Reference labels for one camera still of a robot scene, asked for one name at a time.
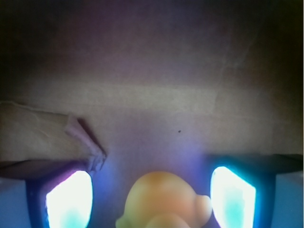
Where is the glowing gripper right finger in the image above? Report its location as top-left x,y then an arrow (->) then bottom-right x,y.
210,154 -> 304,228

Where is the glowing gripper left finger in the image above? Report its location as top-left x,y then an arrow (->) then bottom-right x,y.
0,160 -> 93,228

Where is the yellow rubber duck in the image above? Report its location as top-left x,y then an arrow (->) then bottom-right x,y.
115,171 -> 212,228

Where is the brown paper bag tray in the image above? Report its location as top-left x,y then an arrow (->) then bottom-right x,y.
0,0 -> 304,228

